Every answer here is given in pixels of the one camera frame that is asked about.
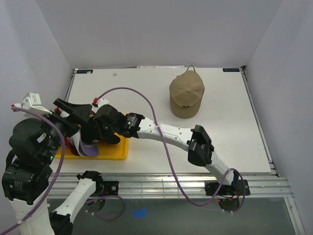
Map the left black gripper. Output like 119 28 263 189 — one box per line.
38 97 92 163

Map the black NY baseball cap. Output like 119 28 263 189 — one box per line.
80 128 120 145

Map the beige baseball cap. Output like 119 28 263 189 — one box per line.
169 65 205 119

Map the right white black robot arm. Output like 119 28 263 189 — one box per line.
81 104 240 195

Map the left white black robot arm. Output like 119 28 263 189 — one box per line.
2 94 118 235

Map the white cap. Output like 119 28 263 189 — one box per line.
60 111 85 157

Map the yellow plastic tray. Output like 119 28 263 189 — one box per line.
54 113 129 161

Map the red baseball cap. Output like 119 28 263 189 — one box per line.
54 107 78 156

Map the left table corner label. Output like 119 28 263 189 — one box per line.
76 70 93 74

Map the purple cap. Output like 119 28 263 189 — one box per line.
79 141 99 157

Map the blue table corner label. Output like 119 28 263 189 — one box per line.
223 68 240 72

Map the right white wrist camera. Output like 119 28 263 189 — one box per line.
92 98 109 108

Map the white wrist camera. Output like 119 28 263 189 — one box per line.
92 98 109 108
11 92 52 115

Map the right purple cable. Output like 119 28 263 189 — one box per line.
96 87 246 213

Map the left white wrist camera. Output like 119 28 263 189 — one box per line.
11 92 52 115

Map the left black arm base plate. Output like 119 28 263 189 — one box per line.
99 181 119 196

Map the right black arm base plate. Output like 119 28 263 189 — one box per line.
204 180 250 196

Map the aluminium frame rail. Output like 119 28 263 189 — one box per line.
49 68 292 199

